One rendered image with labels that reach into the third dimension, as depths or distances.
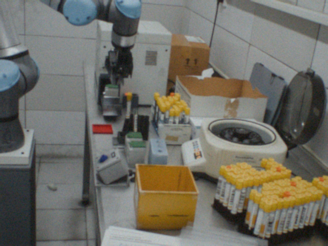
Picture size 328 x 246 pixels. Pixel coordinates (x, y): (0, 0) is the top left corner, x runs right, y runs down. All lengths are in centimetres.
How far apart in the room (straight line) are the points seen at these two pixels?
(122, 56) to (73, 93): 180
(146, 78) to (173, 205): 85
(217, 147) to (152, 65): 63
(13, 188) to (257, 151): 68
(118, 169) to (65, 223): 145
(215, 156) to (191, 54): 101
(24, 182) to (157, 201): 46
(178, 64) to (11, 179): 113
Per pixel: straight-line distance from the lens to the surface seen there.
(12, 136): 131
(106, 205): 111
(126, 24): 128
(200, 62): 218
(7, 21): 138
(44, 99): 316
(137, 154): 128
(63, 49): 306
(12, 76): 126
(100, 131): 150
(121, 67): 138
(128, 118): 158
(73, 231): 253
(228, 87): 180
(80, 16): 114
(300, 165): 149
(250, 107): 159
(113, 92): 165
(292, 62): 161
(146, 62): 175
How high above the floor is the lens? 146
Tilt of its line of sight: 21 degrees down
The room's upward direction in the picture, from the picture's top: 6 degrees clockwise
